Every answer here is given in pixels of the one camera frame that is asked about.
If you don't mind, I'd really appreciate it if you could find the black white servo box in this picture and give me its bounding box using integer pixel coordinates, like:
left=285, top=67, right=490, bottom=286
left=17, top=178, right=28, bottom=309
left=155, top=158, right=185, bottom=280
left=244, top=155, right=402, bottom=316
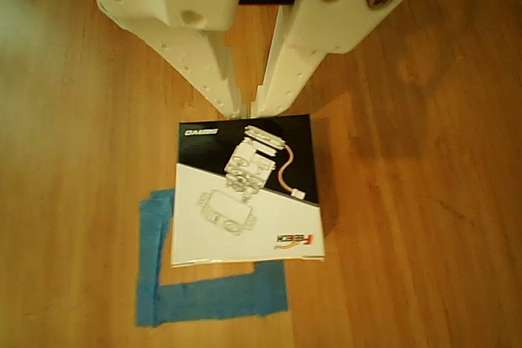
left=170, top=113, right=327, bottom=270

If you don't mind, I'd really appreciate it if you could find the blue tape square target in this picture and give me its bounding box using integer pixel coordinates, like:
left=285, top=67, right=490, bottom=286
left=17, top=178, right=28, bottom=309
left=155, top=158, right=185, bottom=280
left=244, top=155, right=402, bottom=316
left=136, top=188, right=290, bottom=328

